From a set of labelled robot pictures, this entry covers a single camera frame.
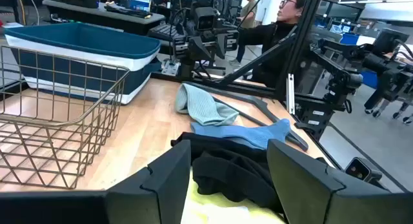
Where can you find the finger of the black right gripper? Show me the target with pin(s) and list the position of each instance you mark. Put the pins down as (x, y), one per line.
(195, 49)
(221, 44)

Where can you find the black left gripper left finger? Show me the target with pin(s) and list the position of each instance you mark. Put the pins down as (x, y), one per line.
(161, 185)

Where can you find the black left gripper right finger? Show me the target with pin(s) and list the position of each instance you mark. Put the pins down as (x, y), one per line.
(303, 185)

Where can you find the yellow cloth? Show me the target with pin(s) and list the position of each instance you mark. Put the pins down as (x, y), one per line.
(206, 211)

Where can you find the mint ribbed cloth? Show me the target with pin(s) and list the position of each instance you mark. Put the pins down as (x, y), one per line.
(203, 107)

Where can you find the black cloth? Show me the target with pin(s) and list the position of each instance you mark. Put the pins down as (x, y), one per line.
(235, 179)
(219, 143)

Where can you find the light blue cloth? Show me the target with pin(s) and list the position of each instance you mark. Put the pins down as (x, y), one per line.
(258, 133)

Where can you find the black background robot arm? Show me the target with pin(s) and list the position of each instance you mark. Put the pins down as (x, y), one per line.
(338, 82)

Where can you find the white power supply box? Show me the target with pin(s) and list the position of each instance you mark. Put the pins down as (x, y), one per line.
(170, 68)

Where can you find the grey clothes hanger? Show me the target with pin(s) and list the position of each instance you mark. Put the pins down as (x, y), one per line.
(258, 103)

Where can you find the black yellow-edged gloves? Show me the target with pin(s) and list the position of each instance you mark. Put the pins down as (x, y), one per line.
(126, 11)

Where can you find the grey desk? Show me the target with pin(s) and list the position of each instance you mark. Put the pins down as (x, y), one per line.
(96, 16)

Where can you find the blue and white plastic bin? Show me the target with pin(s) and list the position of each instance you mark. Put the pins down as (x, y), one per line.
(80, 43)

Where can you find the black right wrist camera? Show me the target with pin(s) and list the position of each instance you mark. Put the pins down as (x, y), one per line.
(205, 19)

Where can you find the black table-level camera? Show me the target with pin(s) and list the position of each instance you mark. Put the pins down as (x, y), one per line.
(359, 169)

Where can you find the silver metal bracket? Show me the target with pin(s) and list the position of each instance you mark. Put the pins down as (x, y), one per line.
(290, 93)

